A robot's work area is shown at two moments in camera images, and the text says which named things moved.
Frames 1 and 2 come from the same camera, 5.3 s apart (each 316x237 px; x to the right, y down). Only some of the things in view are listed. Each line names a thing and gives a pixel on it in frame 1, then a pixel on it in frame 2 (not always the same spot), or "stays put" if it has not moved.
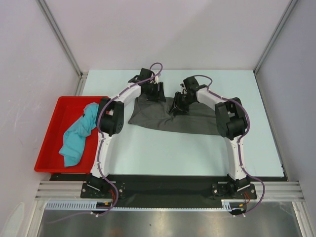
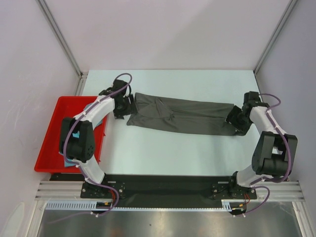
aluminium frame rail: [284, 191] stays put
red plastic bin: [68, 109] stays put
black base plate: [165, 188] stays put
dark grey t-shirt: [200, 118] stays put
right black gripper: [182, 109] to [242, 129]
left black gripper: [159, 95] to [130, 109]
